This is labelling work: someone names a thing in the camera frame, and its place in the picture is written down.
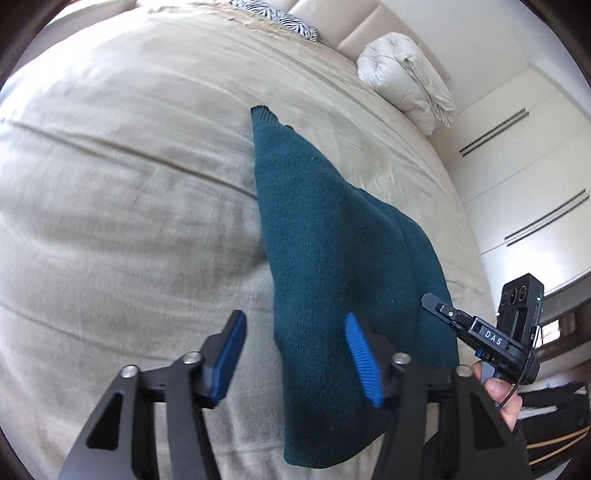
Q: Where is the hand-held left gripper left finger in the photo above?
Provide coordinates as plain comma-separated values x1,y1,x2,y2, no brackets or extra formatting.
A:
58,310,246,480

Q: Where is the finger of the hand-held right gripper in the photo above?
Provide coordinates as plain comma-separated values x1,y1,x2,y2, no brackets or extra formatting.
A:
421,293,476,335

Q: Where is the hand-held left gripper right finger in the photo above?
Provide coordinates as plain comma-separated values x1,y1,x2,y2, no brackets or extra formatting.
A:
345,313,532,480

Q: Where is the teal knit sweater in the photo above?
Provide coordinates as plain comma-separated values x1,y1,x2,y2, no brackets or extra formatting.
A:
250,105,462,470

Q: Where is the person's right forearm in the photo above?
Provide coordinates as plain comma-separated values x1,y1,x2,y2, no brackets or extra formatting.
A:
510,378,591,476

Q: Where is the person's right hand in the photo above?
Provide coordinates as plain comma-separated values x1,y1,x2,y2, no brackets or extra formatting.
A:
471,362,523,432

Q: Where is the white wardrobe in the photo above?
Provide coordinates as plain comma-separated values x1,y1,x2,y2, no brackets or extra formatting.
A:
434,60,591,296

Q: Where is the beige bedspread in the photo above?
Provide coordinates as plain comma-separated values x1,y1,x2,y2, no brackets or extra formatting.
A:
0,0,502,480

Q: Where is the white folded duvet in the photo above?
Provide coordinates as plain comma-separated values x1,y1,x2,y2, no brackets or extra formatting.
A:
356,32,458,136

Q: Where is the beige padded headboard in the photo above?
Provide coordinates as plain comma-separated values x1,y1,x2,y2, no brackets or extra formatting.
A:
286,0,451,86

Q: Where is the zebra print pillow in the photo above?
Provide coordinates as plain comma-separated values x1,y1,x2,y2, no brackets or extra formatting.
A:
228,0,319,43

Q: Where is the black cable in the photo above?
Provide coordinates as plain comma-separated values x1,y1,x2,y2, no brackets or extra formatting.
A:
496,323,543,409

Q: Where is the dark wardrobe handle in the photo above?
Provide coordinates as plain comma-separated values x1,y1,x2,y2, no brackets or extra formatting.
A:
459,108,528,157
504,189,587,241

